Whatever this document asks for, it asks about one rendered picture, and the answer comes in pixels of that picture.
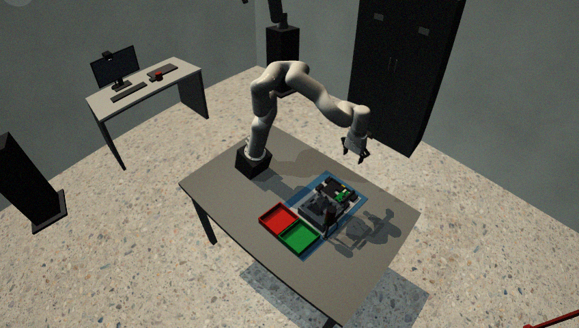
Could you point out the green circuit board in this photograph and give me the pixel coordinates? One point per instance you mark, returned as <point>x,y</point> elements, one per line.
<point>341,195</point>

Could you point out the red bin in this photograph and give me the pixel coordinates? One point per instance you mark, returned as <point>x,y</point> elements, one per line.
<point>277,219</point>

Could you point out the green bin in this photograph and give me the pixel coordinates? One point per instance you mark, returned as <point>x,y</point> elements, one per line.
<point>299,237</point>

